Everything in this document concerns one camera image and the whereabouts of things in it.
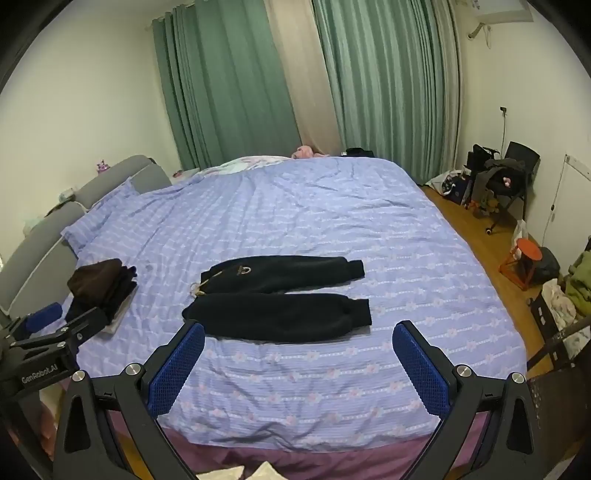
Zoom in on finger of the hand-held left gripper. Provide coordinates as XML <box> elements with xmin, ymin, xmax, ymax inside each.
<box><xmin>11</xmin><ymin>307</ymin><xmax>110</xmax><ymax>358</ymax></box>
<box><xmin>0</xmin><ymin>302</ymin><xmax>64</xmax><ymax>344</ymax></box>

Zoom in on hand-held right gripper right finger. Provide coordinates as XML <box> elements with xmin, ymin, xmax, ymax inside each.
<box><xmin>392</xmin><ymin>320</ymin><xmax>555</xmax><ymax>480</ymax></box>

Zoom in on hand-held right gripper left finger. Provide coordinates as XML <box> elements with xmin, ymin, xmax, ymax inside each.
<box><xmin>51</xmin><ymin>320</ymin><xmax>207</xmax><ymax>480</ymax></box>

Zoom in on black pants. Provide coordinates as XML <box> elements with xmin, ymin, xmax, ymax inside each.
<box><xmin>181</xmin><ymin>256</ymin><xmax>373</xmax><ymax>343</ymax></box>

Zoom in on white folded cloth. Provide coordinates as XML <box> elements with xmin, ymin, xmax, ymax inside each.
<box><xmin>102</xmin><ymin>295</ymin><xmax>134</xmax><ymax>335</ymax></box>

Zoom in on brown folded garment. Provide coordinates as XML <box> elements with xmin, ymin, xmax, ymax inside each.
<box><xmin>67</xmin><ymin>258</ymin><xmax>123</xmax><ymax>296</ymax></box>

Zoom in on black folded garments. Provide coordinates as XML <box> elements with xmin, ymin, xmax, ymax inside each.
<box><xmin>65</xmin><ymin>264</ymin><xmax>138</xmax><ymax>326</ymax></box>

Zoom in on grey upholstered headboard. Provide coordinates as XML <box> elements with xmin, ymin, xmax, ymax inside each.
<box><xmin>0</xmin><ymin>154</ymin><xmax>174</xmax><ymax>319</ymax></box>

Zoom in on purple striped pillow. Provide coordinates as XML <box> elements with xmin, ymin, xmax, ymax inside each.
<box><xmin>99</xmin><ymin>178</ymin><xmax>158</xmax><ymax>208</ymax></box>
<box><xmin>60</xmin><ymin>198</ymin><xmax>139</xmax><ymax>254</ymax></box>

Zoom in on white paper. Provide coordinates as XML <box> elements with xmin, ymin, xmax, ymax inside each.
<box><xmin>198</xmin><ymin>462</ymin><xmax>280</xmax><ymax>480</ymax></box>

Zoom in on mauve bed sheet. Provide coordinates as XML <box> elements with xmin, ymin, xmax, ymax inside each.
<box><xmin>41</xmin><ymin>406</ymin><xmax>509</xmax><ymax>480</ymax></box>

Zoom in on black metal rack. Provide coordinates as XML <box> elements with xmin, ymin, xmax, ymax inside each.
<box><xmin>526</xmin><ymin>295</ymin><xmax>591</xmax><ymax>374</ymax></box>

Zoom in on white floral cloth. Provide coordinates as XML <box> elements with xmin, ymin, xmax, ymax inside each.
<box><xmin>540</xmin><ymin>279</ymin><xmax>579</xmax><ymax>334</ymax></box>

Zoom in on orange stool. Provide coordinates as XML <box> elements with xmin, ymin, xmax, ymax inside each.
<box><xmin>499</xmin><ymin>237</ymin><xmax>542</xmax><ymax>291</ymax></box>

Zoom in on dark round bag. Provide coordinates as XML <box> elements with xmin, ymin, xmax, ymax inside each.
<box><xmin>531</xmin><ymin>247</ymin><xmax>561</xmax><ymax>283</ymax></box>

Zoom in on green clothing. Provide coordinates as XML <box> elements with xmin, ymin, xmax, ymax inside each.
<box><xmin>566</xmin><ymin>251</ymin><xmax>591</xmax><ymax>317</ymax></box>

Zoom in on dark blue bag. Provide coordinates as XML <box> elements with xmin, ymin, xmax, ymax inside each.
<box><xmin>441</xmin><ymin>175</ymin><xmax>474</xmax><ymax>206</ymax></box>

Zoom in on purple patterned duvet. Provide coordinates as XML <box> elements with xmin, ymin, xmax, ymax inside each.
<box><xmin>60</xmin><ymin>157</ymin><xmax>529</xmax><ymax>455</ymax></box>

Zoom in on dark jacket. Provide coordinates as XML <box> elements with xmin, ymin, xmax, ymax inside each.
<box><xmin>482</xmin><ymin>158</ymin><xmax>533</xmax><ymax>197</ymax></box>

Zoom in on white floral blanket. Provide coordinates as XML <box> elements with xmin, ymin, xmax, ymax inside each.
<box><xmin>198</xmin><ymin>154</ymin><xmax>301</xmax><ymax>176</ymax></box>

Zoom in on black bag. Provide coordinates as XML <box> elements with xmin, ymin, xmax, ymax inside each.
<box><xmin>466</xmin><ymin>144</ymin><xmax>500</xmax><ymax>182</ymax></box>

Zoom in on white panel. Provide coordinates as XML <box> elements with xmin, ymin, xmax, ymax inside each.
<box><xmin>542</xmin><ymin>154</ymin><xmax>591</xmax><ymax>259</ymax></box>

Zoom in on black chair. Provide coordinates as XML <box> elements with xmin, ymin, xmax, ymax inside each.
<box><xmin>485</xmin><ymin>141</ymin><xmax>541</xmax><ymax>234</ymax></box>

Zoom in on green curtain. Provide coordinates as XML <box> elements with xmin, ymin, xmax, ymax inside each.
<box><xmin>311</xmin><ymin>0</ymin><xmax>462</xmax><ymax>185</ymax></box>
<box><xmin>152</xmin><ymin>0</ymin><xmax>303</xmax><ymax>171</ymax></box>

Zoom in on beige curtain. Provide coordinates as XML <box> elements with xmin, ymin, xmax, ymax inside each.
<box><xmin>263</xmin><ymin>0</ymin><xmax>345</xmax><ymax>158</ymax></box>

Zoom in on white air conditioner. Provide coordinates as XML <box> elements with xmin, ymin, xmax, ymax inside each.
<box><xmin>455</xmin><ymin>0</ymin><xmax>536</xmax><ymax>24</ymax></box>

